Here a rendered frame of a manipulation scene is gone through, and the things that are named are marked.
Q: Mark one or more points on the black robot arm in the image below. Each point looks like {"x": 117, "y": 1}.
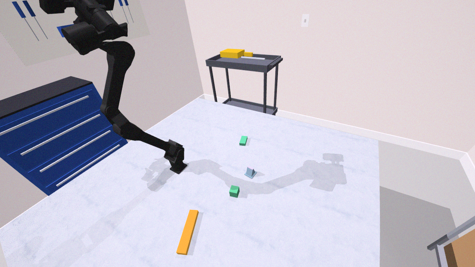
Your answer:
{"x": 120, "y": 54}

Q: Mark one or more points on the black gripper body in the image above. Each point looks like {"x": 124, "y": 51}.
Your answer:
{"x": 85, "y": 7}

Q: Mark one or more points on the green cube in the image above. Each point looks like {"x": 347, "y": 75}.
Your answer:
{"x": 234, "y": 191}

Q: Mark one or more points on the orange bar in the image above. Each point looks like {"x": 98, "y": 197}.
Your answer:
{"x": 188, "y": 230}

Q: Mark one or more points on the green rectangular block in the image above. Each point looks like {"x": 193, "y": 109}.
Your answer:
{"x": 243, "y": 140}

